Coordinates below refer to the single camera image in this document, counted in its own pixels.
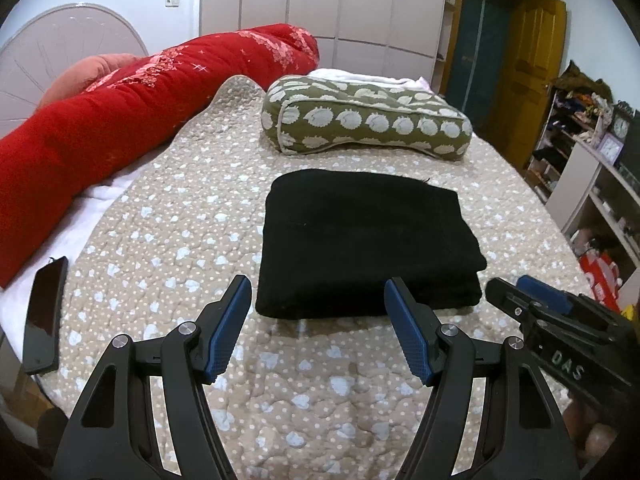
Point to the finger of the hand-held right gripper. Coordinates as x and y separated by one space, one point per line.
505 297
545 295

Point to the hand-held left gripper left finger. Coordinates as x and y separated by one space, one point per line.
230 331

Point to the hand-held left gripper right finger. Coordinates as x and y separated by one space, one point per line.
407 331

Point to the black pants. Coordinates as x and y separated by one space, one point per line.
360 240

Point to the person's right hand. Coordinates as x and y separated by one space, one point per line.
600 435

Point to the red bag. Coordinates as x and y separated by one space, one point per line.
600 275

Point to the white shelf unit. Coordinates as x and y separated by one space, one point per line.
600 195

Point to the beige dotted quilted blanket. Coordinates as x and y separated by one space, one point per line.
200 200

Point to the purple table clock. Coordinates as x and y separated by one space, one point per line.
610 147

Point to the black smartphone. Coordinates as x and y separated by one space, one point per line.
44 315

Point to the white bed sheet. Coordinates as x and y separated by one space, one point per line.
100 195

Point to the dark table clock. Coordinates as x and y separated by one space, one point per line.
621 122

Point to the pile of clothes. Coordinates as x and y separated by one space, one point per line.
582 85

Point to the green patterned pillow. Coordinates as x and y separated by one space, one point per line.
360 120

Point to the yellow wooden door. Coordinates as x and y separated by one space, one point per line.
530 60

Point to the red rolled quilt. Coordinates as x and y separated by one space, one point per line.
100 130

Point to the pink pillow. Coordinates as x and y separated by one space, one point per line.
85 75

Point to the white wardrobe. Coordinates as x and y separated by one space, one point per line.
325 5

